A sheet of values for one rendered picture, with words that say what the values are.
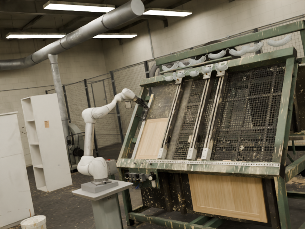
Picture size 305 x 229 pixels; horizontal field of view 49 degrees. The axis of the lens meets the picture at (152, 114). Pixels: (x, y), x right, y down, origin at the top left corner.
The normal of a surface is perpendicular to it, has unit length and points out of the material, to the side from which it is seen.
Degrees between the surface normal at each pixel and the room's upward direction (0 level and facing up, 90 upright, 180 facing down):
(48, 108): 90
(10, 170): 90
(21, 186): 90
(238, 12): 90
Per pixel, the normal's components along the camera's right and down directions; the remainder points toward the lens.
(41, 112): 0.64, -0.06
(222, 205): -0.68, 0.14
